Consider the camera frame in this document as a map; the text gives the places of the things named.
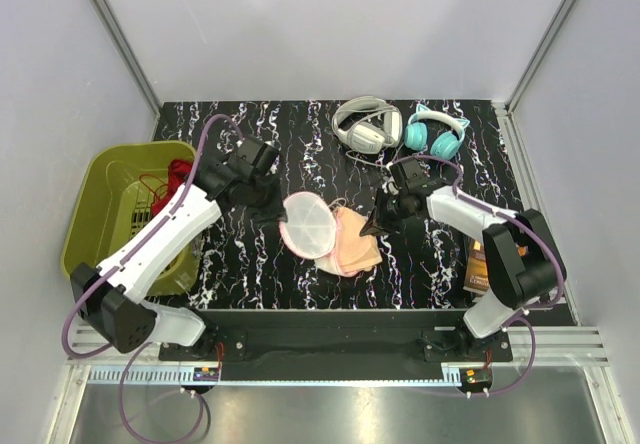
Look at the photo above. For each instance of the white pink-trimmed mesh laundry bag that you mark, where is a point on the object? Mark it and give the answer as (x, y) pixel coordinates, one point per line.
(310, 230)

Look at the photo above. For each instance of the white grey headset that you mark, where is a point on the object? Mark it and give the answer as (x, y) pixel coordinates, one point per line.
(368, 125)

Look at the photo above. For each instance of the teal cat-ear headphones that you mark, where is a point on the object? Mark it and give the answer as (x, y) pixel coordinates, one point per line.
(435, 132)

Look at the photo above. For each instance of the beige bra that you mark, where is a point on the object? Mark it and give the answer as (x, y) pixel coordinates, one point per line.
(352, 253)

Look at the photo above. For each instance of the aluminium corner post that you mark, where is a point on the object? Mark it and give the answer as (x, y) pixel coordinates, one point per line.
(116, 33)
(551, 33)

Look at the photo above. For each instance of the aluminium right corner post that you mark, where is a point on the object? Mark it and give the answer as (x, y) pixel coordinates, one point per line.
(551, 33)

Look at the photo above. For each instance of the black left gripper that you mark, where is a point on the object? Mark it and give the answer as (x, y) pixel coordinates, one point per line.
(274, 211)

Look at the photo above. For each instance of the dark paperback book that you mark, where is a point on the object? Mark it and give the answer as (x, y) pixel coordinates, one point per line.
(476, 276)

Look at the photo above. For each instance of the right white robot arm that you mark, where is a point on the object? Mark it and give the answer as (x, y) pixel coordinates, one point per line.
(522, 259)

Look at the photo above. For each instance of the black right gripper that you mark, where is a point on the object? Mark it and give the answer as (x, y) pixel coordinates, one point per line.
(373, 226)

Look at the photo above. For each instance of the aluminium left corner post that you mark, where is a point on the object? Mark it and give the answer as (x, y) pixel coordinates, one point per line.
(116, 33)

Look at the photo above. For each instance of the red garment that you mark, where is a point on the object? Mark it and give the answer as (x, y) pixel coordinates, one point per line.
(163, 190)

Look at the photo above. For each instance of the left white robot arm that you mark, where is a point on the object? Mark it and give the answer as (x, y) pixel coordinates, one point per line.
(111, 296)

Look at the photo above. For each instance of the olive green plastic basket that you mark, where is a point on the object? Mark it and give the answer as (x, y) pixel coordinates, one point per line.
(113, 206)

